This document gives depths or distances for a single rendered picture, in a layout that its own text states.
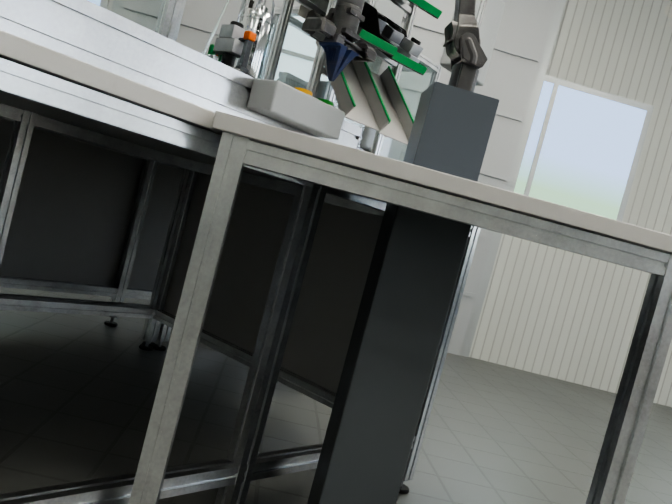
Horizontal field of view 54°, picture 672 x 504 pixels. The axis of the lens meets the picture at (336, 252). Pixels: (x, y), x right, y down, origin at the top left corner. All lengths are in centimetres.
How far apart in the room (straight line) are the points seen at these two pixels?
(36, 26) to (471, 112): 82
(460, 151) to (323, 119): 29
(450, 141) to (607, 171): 410
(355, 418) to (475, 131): 64
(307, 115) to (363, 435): 66
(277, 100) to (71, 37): 38
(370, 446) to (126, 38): 91
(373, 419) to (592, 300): 417
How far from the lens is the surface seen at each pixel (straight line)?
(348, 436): 142
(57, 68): 102
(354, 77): 187
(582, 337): 548
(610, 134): 547
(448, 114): 140
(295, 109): 132
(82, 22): 113
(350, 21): 144
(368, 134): 282
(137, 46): 118
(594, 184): 540
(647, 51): 572
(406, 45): 190
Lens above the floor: 73
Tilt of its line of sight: 2 degrees down
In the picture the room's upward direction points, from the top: 15 degrees clockwise
